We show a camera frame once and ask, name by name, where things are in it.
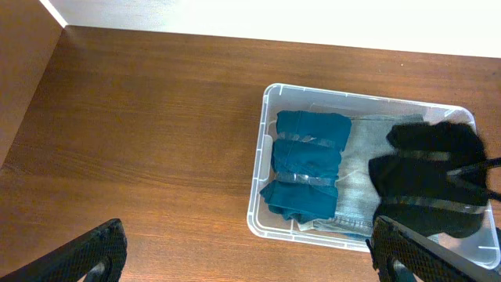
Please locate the blue taped garment bundle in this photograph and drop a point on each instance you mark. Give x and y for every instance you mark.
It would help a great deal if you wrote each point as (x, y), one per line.
(306, 156)

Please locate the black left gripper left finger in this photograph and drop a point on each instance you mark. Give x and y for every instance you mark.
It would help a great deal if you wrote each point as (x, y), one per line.
(98, 255)

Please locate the light blue jeans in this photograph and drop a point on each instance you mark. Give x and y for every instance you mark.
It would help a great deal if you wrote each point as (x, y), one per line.
(357, 198)

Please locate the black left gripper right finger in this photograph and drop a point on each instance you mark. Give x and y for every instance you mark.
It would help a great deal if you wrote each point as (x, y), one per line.
(401, 254)

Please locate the black taped garment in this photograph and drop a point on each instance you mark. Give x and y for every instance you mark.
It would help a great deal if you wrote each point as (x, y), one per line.
(412, 181)

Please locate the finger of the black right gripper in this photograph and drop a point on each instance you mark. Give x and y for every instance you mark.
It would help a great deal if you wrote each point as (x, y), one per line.
(455, 176)

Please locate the clear plastic storage bin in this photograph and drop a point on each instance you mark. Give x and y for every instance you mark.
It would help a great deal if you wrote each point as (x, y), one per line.
(278, 97)

